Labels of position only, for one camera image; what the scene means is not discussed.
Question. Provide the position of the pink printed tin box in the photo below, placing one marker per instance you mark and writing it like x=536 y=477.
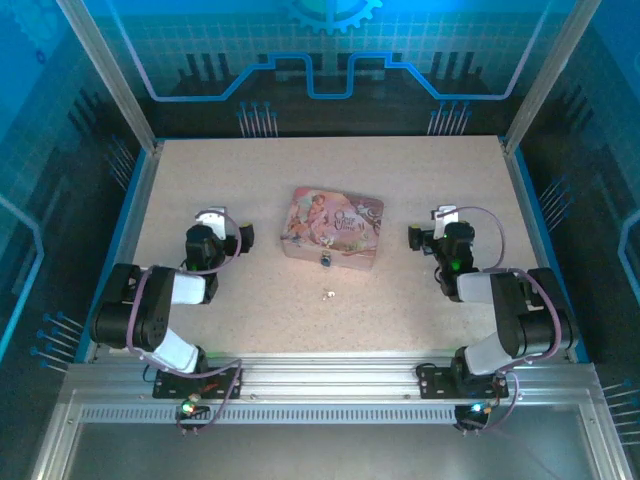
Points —
x=330 y=220

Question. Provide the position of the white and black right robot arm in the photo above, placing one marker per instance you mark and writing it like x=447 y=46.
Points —
x=520 y=325

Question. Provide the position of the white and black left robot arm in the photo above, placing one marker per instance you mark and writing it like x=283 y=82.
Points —
x=150 y=310

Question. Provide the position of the left LED circuit board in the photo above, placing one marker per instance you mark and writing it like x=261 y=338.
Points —
x=189 y=407

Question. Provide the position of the led circuit board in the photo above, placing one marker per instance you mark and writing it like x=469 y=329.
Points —
x=475 y=409
x=189 y=407

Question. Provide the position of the right LED circuit board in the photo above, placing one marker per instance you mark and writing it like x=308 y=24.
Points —
x=475 y=409

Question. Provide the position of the grey metal panel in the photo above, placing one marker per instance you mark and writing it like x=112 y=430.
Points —
x=320 y=450

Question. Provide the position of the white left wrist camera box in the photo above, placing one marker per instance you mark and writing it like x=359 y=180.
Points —
x=215 y=220

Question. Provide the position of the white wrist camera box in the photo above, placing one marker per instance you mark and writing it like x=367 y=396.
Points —
x=215 y=220
x=445 y=215

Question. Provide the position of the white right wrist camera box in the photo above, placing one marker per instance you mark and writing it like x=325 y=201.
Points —
x=445 y=215

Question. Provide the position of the aluminium table side rail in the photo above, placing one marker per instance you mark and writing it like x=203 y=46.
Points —
x=522 y=200
x=142 y=200

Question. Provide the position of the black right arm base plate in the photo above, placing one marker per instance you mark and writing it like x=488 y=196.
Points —
x=435 y=382

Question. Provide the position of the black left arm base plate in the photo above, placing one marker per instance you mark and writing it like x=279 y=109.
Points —
x=170 y=387

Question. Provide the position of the aluminium mounting rail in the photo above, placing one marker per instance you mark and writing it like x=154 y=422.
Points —
x=330 y=375

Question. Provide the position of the aluminium frame post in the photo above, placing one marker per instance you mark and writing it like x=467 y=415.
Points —
x=550 y=75
x=110 y=75

